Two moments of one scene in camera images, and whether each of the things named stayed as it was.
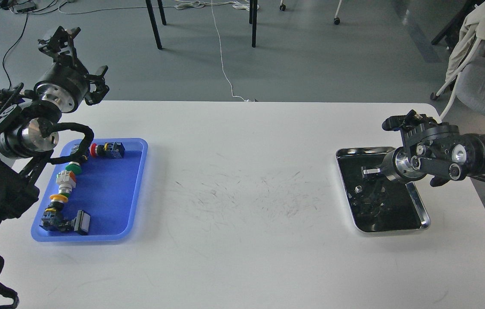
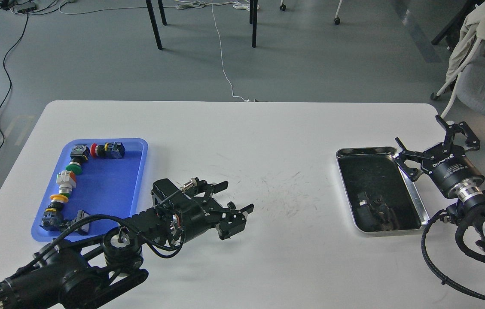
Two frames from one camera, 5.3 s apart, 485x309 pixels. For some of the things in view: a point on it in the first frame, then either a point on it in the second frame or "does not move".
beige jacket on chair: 479,23 does not move
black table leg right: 253,9 does not move
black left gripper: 65,85 to 199,215
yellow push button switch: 53,216 does not move
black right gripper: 389,169 to 446,163
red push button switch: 108,150 does not move
